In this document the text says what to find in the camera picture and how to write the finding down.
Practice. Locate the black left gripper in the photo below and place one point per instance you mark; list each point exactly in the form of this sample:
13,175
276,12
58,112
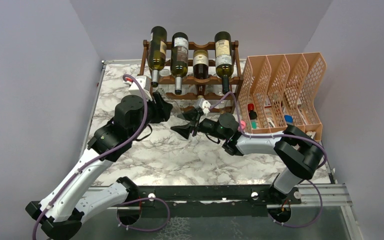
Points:
161,109

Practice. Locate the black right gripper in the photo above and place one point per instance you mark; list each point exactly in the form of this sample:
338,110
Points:
193,126

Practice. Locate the green wine bottle cream label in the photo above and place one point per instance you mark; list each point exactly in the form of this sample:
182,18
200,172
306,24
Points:
223,59

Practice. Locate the clear glass bottle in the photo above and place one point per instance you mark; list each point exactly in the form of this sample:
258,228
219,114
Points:
175,110

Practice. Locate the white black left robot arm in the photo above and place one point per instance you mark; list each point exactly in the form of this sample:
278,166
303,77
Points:
61,214

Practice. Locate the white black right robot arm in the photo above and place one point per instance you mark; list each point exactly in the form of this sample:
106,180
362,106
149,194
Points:
299,152

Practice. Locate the brown wooden wine rack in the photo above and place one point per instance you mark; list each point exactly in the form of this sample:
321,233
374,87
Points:
190,80

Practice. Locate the pink capped small bottle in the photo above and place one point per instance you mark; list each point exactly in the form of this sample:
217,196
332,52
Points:
242,125

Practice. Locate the green wine bottle far left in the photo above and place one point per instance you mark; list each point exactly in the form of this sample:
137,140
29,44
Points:
157,50

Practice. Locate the dark bottle gold foil neck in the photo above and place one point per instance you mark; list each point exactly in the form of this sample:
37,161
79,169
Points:
200,69

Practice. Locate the green wine bottle white label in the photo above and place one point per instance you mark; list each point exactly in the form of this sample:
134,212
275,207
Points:
179,60

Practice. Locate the orange plastic file organizer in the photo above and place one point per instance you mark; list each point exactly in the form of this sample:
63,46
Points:
280,85

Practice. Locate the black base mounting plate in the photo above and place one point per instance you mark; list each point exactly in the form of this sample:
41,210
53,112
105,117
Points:
196,201

